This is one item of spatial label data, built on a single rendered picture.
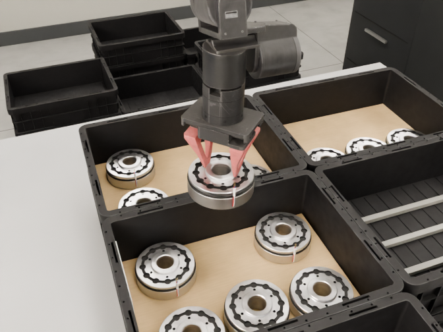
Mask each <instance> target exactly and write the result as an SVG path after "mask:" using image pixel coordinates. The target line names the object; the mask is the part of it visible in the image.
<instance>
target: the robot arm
mask: <svg viewBox="0 0 443 332"><path fill-rule="evenodd" d="M190 4H191V9H192V12H193V13H194V15H195V17H197V19H198V28H199V32H202V33H203V34H206V35H209V36H212V37H213V38H210V39H206V41H205V42H204V43H203V44H202V80H203V85H202V97H200V98H198V99H197V100H196V101H195V102H194V103H193V104H192V105H191V106H190V107H189V108H188V109H187V110H186V111H185V112H184V113H183V114H182V115H181V124H182V125H183V126H184V125H185V124H188V125H190V127H189V128H188V129H187V130H186V131H185V132H184V139H185V140H186V141H187V142H188V143H189V145H190V146H191V148H192V149H193V150H194V152H195V153H196V154H197V156H198V158H199V159H200V161H201V163H202V165H203V167H204V168H206V166H207V165H208V164H209V163H210V158H211V154H212V145H213V143H217V144H220V145H223V146H227V147H229V152H230V158H231V168H232V172H233V177H236V176H237V175H238V173H239V171H240V169H241V166H242V164H243V161H244V158H245V156H246V154H247V152H248V150H249V148H250V147H251V145H252V143H253V142H254V140H255V139H256V137H257V136H258V133H259V132H260V126H261V124H262V123H263V122H264V113H263V112H260V111H256V110H253V109H248V108H245V107H244V98H245V76H246V70H247V71H248V72H249V74H250V76H251V77H252V78H253V79H259V78H266V77H270V76H277V75H281V74H289V73H292V72H296V71H297V70H298V69H299V67H300V64H301V46H300V43H299V39H298V37H297V28H296V26H295V25H294V24H290V23H287V22H282V21H278V20H276V21H264V22H257V21H254V22H247V19H248V17H249V16H250V13H251V10H252V0H190ZM201 139H203V140H204V141H205V153H204V150H203V147H202V144H201Z"/></svg>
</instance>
